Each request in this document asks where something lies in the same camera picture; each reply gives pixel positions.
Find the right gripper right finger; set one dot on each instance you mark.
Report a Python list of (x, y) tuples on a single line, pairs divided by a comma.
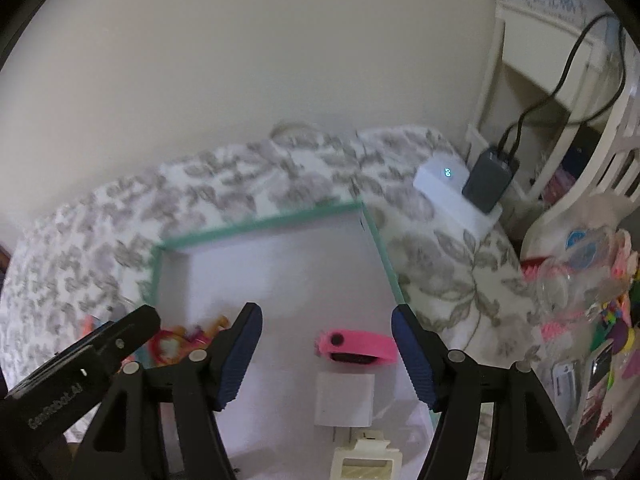
[(527, 439)]

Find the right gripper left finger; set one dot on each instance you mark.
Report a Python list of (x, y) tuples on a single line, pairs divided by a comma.
[(125, 438)]

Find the pink bear toy figure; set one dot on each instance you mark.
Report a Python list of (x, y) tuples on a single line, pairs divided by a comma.
[(168, 346)]

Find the cream plastic clip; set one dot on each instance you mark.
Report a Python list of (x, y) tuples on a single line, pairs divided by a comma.
[(368, 456)]

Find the floral grey white blanket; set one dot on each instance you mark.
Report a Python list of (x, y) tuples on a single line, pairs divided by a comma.
[(93, 254)]

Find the clear glass cup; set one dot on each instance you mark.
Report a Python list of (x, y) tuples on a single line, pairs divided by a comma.
[(572, 284)]

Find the white charger cube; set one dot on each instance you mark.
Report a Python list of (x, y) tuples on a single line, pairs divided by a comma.
[(344, 401)]

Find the green rimmed white tray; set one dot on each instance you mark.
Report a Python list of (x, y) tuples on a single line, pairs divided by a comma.
[(309, 272)]

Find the pink smart watch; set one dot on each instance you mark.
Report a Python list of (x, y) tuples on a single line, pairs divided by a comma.
[(357, 347)]

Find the white lattice chair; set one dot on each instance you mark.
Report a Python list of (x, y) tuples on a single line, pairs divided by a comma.
[(608, 190)]

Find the dark grey power adapter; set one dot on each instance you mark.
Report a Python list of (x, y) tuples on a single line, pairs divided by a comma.
[(489, 178)]

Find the white power strip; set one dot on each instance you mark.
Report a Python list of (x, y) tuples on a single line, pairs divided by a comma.
[(441, 179)]

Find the white shelf unit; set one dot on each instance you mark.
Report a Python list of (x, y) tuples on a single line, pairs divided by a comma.
[(535, 46)]

